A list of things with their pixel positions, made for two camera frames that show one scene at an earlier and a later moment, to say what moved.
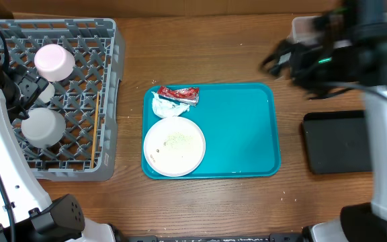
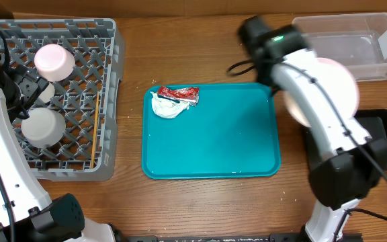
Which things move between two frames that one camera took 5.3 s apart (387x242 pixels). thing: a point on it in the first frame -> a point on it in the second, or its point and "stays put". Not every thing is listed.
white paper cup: x=48 y=93 stays put
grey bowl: x=44 y=128 stays put
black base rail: x=271 y=238 stays put
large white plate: x=174 y=146 -> x=341 y=81
